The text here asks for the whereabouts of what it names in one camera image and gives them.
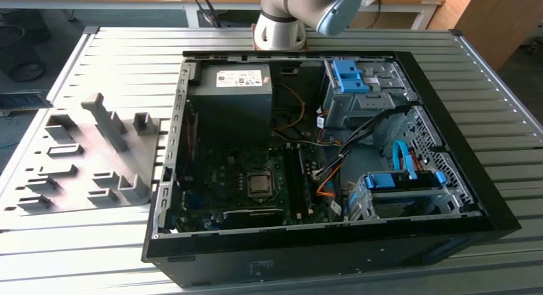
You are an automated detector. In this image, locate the black RAM slot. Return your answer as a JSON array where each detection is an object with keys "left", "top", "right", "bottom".
[{"left": 283, "top": 143, "right": 300, "bottom": 220}]

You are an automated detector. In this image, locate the silver CPU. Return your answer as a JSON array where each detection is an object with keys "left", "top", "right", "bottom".
[{"left": 248, "top": 174, "right": 274, "bottom": 196}]

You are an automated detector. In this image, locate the grey power supply unit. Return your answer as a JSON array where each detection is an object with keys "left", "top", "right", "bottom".
[{"left": 188, "top": 63, "right": 274, "bottom": 137}]

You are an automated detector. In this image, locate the metal CPU socket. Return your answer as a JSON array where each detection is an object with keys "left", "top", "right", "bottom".
[{"left": 242, "top": 168, "right": 280, "bottom": 203}]

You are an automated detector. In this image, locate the green motherboard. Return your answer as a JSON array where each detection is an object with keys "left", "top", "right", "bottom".
[{"left": 174, "top": 141, "right": 343, "bottom": 231}]

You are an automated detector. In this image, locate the black graphics card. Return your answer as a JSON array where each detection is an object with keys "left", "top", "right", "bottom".
[{"left": 220, "top": 207, "right": 286, "bottom": 230}]

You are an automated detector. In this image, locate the blue plastic drive latch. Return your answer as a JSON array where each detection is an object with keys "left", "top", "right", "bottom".
[{"left": 332, "top": 59, "right": 371, "bottom": 94}]

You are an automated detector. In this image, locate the hard disk in blue carrier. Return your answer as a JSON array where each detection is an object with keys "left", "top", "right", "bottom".
[{"left": 363, "top": 170, "right": 447, "bottom": 191}]

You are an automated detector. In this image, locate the silver disk bay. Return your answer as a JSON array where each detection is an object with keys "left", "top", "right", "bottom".
[{"left": 342, "top": 170, "right": 474, "bottom": 222}]

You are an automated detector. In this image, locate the black PC case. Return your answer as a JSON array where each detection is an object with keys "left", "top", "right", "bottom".
[{"left": 142, "top": 50, "right": 522, "bottom": 289}]

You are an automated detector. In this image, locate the grey parts rack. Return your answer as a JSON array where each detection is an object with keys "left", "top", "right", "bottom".
[{"left": 15, "top": 92, "right": 171, "bottom": 216}]

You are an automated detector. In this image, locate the wooden cabinet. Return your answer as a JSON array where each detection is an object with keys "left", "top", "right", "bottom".
[{"left": 455, "top": 0, "right": 543, "bottom": 72}]

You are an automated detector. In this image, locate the black wheeled chair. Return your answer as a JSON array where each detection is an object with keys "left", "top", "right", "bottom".
[{"left": 0, "top": 8, "right": 52, "bottom": 83}]

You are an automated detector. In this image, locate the thin orange wire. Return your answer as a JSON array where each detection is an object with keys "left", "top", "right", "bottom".
[{"left": 272, "top": 83, "right": 307, "bottom": 131}]

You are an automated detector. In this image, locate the red wire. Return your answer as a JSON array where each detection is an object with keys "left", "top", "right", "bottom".
[{"left": 184, "top": 110, "right": 200, "bottom": 164}]

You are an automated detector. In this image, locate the orange flat wire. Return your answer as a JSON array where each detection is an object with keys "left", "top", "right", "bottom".
[{"left": 316, "top": 172, "right": 342, "bottom": 198}]

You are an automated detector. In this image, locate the dark cable bundle white plug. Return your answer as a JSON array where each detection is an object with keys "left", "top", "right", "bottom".
[{"left": 311, "top": 104, "right": 414, "bottom": 182}]

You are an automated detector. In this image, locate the blue wire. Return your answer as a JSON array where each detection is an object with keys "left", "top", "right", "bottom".
[{"left": 392, "top": 139, "right": 420, "bottom": 181}]

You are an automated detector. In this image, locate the grey cable white connector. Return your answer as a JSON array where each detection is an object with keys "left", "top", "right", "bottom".
[{"left": 199, "top": 0, "right": 222, "bottom": 29}]

